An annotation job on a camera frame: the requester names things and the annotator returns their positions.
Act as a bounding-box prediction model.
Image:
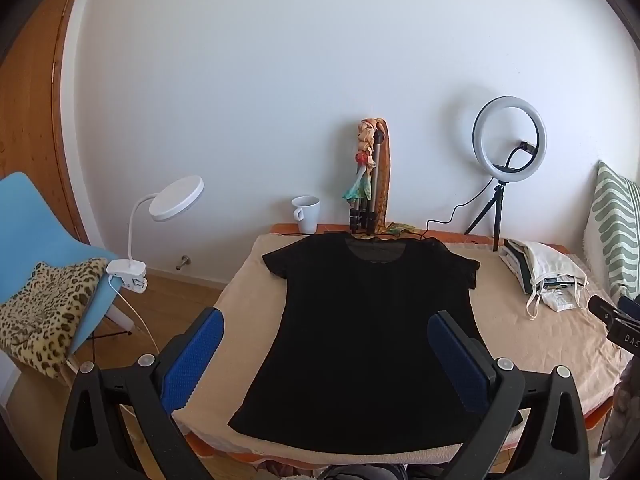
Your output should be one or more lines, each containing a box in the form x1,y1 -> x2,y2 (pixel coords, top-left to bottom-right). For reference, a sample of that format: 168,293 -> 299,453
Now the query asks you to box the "wooden door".
0,0 -> 91,246

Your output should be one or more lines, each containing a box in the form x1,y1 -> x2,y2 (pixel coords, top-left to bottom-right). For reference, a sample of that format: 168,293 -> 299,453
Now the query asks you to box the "black ring light cable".
422,142 -> 533,241

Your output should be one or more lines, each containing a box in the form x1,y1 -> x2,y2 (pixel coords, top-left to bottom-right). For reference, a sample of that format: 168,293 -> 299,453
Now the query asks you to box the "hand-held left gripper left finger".
57,306 -> 226,480

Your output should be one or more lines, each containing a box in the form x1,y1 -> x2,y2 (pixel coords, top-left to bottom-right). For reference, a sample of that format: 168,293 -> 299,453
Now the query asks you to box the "white lamp cable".
107,275 -> 160,356

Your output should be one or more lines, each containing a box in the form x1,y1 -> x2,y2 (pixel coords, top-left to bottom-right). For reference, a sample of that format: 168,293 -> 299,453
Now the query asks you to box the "colourful orange scarf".
342,117 -> 416,236

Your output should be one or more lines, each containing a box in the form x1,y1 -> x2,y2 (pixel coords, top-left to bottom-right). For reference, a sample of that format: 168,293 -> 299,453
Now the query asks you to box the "stack of folded clothes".
498,238 -> 588,320

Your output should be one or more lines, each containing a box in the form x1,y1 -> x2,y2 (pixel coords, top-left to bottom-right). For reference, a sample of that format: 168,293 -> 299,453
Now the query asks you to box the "white mug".
291,196 -> 321,235

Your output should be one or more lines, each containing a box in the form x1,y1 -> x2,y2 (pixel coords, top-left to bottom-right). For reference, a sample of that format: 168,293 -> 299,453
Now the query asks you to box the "white clip lamp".
106,175 -> 205,293

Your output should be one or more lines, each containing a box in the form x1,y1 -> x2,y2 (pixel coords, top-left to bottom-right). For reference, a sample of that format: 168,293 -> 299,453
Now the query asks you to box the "leopard print blanket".
0,257 -> 110,378

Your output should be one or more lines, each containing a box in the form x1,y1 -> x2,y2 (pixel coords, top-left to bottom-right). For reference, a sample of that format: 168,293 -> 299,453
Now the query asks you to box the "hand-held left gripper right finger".
427,310 -> 591,480

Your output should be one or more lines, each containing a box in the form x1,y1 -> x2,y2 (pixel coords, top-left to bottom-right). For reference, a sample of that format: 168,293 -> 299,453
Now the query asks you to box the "beige blanket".
172,232 -> 633,466

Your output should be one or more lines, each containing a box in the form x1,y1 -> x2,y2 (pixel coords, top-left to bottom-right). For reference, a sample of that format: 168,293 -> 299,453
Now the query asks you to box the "green striped cushion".
583,161 -> 640,301

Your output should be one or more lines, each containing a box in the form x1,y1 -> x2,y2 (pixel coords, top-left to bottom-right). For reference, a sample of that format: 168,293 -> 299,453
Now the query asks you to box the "blue chair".
0,171 -> 132,361

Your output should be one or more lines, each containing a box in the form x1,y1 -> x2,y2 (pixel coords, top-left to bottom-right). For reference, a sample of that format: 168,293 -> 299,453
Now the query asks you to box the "folded silver tripod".
349,130 -> 387,235

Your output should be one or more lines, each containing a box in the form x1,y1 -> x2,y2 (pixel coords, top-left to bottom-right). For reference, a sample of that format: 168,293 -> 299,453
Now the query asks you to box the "white ring light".
472,95 -> 548,175

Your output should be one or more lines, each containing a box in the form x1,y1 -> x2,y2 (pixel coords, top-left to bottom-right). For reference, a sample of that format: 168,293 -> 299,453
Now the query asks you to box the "black t-shirt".
228,232 -> 483,453

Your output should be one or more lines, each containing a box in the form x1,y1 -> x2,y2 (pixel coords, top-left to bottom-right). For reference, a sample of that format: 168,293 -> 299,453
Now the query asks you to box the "black ring light tripod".
464,183 -> 506,252

